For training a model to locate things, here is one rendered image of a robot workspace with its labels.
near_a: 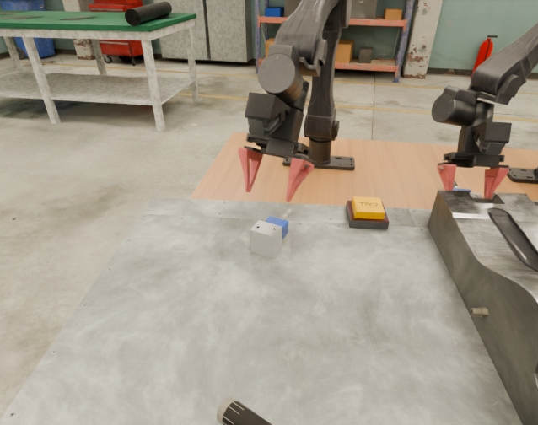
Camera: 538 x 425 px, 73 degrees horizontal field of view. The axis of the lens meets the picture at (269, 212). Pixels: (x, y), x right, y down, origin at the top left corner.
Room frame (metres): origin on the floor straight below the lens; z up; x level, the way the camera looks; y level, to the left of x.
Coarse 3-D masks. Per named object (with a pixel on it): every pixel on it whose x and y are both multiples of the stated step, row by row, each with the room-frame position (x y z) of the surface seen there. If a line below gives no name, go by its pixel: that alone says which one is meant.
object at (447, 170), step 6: (444, 162) 0.70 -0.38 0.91; (450, 162) 0.72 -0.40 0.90; (456, 162) 0.72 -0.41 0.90; (462, 162) 0.71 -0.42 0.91; (438, 168) 0.72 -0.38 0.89; (444, 168) 0.69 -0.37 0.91; (450, 168) 0.68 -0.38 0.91; (444, 174) 0.71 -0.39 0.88; (450, 174) 0.67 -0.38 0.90; (444, 180) 0.70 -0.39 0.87; (450, 180) 0.67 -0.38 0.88; (444, 186) 0.69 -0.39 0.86; (450, 186) 0.67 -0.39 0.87
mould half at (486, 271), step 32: (448, 192) 0.61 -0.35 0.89; (448, 224) 0.54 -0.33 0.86; (480, 224) 0.51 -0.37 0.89; (448, 256) 0.50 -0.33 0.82; (480, 256) 0.43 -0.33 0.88; (512, 256) 0.43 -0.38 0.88; (480, 288) 0.39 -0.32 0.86; (512, 288) 0.33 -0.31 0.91; (480, 320) 0.36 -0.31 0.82; (512, 320) 0.31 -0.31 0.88; (512, 352) 0.28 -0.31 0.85; (512, 384) 0.26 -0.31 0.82
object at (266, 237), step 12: (288, 216) 0.63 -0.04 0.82; (252, 228) 0.54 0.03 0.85; (264, 228) 0.54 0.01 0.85; (276, 228) 0.54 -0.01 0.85; (252, 240) 0.54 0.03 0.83; (264, 240) 0.53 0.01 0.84; (276, 240) 0.52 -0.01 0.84; (252, 252) 0.54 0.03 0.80; (264, 252) 0.53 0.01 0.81; (276, 252) 0.52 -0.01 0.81
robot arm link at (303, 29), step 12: (312, 0) 0.75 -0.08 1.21; (324, 0) 0.75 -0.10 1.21; (336, 0) 0.83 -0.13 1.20; (348, 0) 0.87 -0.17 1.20; (300, 12) 0.71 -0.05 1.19; (312, 12) 0.71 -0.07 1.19; (324, 12) 0.75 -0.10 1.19; (348, 12) 0.88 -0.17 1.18; (288, 24) 0.68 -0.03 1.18; (300, 24) 0.68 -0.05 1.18; (312, 24) 0.67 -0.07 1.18; (324, 24) 0.76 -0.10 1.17; (276, 36) 0.66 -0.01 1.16; (288, 36) 0.65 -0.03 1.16; (300, 36) 0.64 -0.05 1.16; (312, 36) 0.64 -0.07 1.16; (300, 48) 0.63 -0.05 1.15; (312, 48) 0.63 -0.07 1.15; (312, 60) 0.63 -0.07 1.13
